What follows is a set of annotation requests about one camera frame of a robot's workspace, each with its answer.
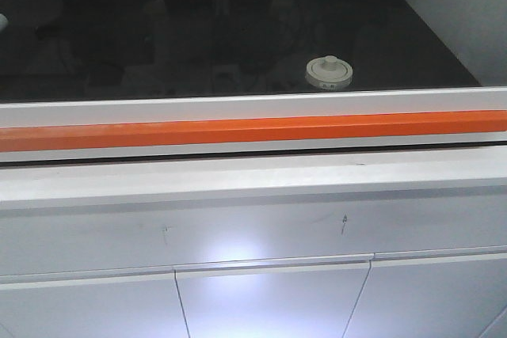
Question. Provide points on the fume hood sash orange handle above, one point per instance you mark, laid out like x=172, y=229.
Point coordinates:
x=109, y=79

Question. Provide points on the white pipe end at left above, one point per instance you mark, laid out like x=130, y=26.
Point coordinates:
x=3, y=22

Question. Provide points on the glass jar with white lid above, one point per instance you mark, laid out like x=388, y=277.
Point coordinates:
x=329, y=73

